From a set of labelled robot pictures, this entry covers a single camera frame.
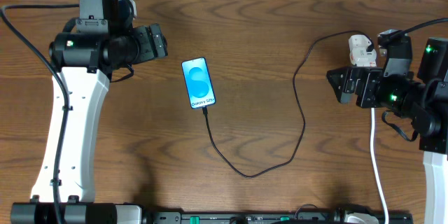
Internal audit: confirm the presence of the black USB charging cable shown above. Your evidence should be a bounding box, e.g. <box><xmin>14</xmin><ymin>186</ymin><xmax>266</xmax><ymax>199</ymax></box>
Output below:
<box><xmin>201</xmin><ymin>29</ymin><xmax>375</xmax><ymax>179</ymax></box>

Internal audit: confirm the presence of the blue Samsung smartphone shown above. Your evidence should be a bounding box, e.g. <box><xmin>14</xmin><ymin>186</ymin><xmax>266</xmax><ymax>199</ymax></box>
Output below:
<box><xmin>181</xmin><ymin>57</ymin><xmax>216</xmax><ymax>109</ymax></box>

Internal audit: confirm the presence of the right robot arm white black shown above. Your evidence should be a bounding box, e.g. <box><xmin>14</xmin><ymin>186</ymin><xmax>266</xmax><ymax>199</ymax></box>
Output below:
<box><xmin>326</xmin><ymin>33</ymin><xmax>447</xmax><ymax>223</ymax></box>

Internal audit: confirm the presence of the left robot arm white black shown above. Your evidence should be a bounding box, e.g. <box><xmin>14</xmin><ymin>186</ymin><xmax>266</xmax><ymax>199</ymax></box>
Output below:
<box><xmin>10</xmin><ymin>0</ymin><xmax>167</xmax><ymax>223</ymax></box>

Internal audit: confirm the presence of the white USB wall charger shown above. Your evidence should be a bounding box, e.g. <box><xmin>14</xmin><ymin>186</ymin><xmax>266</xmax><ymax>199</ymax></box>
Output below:
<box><xmin>349</xmin><ymin>34</ymin><xmax>377</xmax><ymax>67</ymax></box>

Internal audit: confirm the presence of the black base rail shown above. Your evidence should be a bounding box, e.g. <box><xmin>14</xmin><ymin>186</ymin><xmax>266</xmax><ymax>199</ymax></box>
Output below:
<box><xmin>143</xmin><ymin>211</ymin><xmax>414</xmax><ymax>224</ymax></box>

